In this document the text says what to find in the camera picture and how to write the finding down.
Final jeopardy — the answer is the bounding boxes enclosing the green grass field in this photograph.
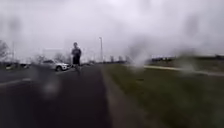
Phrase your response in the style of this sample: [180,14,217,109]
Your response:
[101,57,224,128]

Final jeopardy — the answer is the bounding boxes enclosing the grey asphalt road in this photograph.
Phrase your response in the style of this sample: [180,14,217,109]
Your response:
[0,66,75,83]

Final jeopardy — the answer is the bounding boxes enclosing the white car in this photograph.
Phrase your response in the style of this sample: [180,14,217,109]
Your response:
[40,59,72,72]

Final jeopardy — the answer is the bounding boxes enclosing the pale concrete kerb strip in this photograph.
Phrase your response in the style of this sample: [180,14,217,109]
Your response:
[0,67,76,89]

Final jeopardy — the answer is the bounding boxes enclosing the person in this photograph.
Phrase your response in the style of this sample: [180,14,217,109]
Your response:
[70,41,83,76]

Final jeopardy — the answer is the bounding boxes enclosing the dark asphalt path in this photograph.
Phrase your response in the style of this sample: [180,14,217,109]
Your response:
[0,64,113,128]

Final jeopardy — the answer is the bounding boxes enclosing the pale footpath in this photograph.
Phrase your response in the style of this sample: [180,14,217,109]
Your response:
[142,64,224,78]

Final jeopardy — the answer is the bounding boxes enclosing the tall lamp pole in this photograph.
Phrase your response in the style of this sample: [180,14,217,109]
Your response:
[98,36,104,64]

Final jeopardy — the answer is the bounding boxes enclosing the bare tree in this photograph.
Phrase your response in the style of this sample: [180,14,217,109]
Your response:
[0,39,11,64]

